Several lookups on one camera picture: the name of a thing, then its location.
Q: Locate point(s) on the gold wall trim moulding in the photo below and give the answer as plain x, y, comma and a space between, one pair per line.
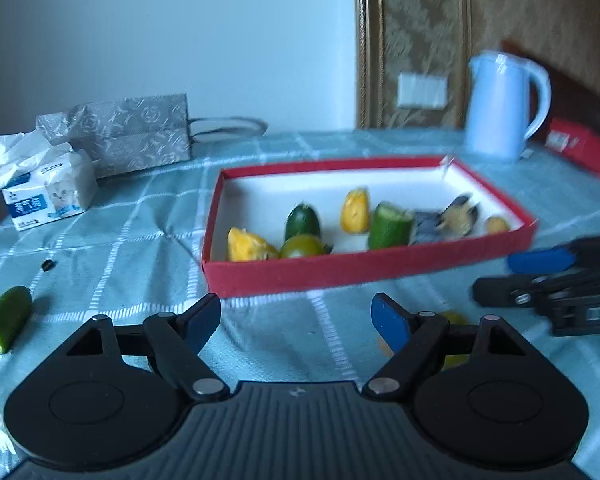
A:
367, 45

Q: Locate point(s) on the small black object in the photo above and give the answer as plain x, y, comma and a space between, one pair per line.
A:
47, 264

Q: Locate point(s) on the long cut cucumber piece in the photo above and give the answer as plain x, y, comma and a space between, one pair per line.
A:
5, 317

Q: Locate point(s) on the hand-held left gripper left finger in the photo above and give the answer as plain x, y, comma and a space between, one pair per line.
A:
202, 320

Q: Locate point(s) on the dark-skinned seeded fruit half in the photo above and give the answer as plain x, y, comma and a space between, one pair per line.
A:
457, 217

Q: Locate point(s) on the cucumber end piece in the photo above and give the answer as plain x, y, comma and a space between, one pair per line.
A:
303, 222

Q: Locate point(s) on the white wall switch panel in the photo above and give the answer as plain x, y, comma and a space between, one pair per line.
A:
422, 91

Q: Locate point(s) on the yellow-green round fruit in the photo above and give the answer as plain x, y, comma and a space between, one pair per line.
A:
455, 317

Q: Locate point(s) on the brown longan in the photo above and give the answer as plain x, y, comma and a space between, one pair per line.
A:
497, 224

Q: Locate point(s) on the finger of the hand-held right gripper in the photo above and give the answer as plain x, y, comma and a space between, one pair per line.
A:
510, 291
540, 260

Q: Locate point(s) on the red shallow box tray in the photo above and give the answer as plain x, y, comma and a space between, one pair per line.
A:
360, 270

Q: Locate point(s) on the grey patterned gift bag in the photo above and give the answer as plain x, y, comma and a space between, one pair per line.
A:
130, 132

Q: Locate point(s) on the small yellow fruit piece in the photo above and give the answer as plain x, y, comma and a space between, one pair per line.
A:
356, 211

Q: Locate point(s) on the green round fruit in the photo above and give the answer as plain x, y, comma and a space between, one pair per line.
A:
302, 247

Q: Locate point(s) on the dark square fruit piece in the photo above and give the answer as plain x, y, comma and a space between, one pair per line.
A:
426, 229

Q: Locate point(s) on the light blue electric kettle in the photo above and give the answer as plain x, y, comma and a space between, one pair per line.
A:
495, 105

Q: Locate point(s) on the large yellow fruit piece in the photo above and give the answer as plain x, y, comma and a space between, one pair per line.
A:
250, 246

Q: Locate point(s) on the red cardboard box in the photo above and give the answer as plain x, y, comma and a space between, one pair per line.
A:
585, 147

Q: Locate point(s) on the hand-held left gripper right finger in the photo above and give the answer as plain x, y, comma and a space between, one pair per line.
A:
390, 320

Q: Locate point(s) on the green checked bedsheet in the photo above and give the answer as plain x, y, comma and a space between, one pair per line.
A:
130, 240

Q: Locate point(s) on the white tissue pack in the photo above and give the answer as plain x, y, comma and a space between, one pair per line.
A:
50, 185

